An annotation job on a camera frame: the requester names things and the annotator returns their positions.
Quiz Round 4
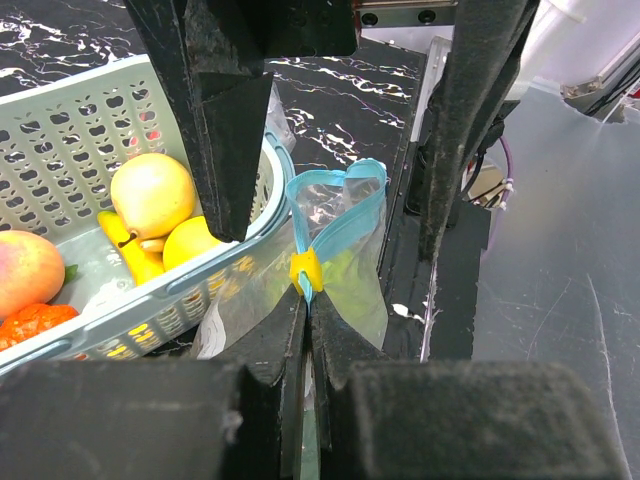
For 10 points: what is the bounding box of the pink orange peach fruit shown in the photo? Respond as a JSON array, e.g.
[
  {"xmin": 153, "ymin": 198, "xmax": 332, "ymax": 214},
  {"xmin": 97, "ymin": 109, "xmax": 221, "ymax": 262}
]
[{"xmin": 1, "ymin": 230, "xmax": 65, "ymax": 320}]

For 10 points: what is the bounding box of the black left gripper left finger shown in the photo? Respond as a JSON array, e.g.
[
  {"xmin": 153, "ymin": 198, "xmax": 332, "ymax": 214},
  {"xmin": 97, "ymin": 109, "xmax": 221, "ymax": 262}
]
[{"xmin": 1, "ymin": 290, "xmax": 307, "ymax": 479}]

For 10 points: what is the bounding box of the light blue plastic basket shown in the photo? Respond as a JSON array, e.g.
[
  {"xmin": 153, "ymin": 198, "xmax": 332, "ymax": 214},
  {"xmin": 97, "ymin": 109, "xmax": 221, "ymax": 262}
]
[{"xmin": 1, "ymin": 55, "xmax": 294, "ymax": 373}]

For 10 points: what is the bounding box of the orange pumpkin toy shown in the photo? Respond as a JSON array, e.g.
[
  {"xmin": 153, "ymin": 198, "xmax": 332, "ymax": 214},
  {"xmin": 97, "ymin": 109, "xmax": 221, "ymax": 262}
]
[{"xmin": 1, "ymin": 303, "xmax": 79, "ymax": 351}]

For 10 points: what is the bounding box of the yellow banana toy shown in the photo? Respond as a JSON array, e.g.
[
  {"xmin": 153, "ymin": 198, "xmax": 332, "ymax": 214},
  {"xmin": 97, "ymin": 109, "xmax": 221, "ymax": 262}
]
[{"xmin": 97, "ymin": 211, "xmax": 165, "ymax": 286}]

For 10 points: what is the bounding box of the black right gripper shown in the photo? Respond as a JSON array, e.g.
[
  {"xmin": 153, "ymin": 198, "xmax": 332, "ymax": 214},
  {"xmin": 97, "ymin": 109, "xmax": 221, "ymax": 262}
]
[{"xmin": 124, "ymin": 0, "xmax": 461, "ymax": 244}]

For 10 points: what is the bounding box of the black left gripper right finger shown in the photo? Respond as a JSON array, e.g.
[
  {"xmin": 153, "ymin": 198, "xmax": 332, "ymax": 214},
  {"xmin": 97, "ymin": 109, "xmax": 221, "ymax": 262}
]
[{"xmin": 309, "ymin": 294, "xmax": 625, "ymax": 479}]

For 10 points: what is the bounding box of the green bumpy fruit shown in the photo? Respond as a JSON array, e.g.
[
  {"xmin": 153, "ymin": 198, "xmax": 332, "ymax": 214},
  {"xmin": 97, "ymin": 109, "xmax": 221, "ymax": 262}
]
[{"xmin": 323, "ymin": 250, "xmax": 387, "ymax": 343}]

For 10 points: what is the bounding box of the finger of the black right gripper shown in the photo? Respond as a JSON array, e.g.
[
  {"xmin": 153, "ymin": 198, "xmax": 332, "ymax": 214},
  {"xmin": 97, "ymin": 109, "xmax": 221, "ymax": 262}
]
[{"xmin": 419, "ymin": 0, "xmax": 539, "ymax": 260}]

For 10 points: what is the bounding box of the aluminium frame rail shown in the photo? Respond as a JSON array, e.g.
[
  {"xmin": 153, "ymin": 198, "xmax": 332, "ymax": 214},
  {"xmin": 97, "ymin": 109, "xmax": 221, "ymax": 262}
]
[{"xmin": 354, "ymin": 1, "xmax": 459, "ymax": 102}]

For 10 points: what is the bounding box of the yellow lemon fruit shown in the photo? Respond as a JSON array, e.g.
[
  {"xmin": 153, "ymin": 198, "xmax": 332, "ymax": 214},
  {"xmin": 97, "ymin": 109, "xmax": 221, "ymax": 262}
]
[{"xmin": 163, "ymin": 215, "xmax": 221, "ymax": 271}]

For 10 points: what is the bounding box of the blue zipper clear bag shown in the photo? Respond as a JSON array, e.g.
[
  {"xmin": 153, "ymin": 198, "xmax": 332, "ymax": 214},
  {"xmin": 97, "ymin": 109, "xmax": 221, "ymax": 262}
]
[{"xmin": 189, "ymin": 159, "xmax": 388, "ymax": 359}]

